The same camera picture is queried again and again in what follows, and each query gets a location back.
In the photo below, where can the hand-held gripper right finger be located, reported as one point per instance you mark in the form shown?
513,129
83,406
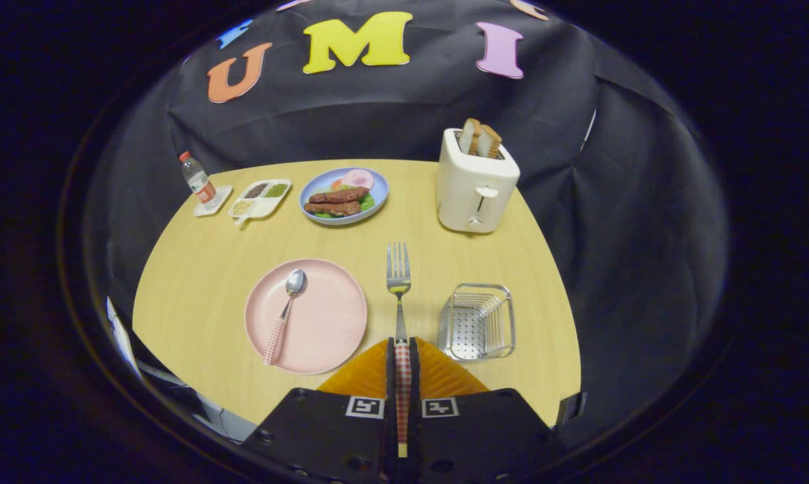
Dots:
415,430

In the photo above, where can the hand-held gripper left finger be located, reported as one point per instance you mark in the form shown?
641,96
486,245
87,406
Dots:
390,430

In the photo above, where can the pink plate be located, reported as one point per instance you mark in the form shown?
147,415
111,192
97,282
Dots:
330,316

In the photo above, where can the brown meat strip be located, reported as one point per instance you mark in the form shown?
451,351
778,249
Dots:
332,208
338,195

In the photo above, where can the green lettuce leaf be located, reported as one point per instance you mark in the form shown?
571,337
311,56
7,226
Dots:
368,202

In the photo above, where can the cream toaster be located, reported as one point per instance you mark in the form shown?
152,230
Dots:
468,195

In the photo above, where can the pink fried egg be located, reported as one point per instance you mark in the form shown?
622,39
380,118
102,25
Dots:
359,179

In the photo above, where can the blue plate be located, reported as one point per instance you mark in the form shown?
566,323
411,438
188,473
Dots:
317,185

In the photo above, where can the white divided dish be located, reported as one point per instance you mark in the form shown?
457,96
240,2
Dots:
263,207

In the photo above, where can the pile of green beans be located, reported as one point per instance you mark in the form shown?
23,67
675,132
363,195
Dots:
277,190

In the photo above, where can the pile of beige beans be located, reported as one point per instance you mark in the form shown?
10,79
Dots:
242,208

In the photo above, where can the pile of dark seeds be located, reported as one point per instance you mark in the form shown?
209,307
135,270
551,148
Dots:
256,191

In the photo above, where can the white square coaster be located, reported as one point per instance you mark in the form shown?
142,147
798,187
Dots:
222,198

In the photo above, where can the toast slice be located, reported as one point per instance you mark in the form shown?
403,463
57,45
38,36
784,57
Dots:
490,142
470,136

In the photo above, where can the clear water bottle red label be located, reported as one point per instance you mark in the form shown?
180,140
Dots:
198,181

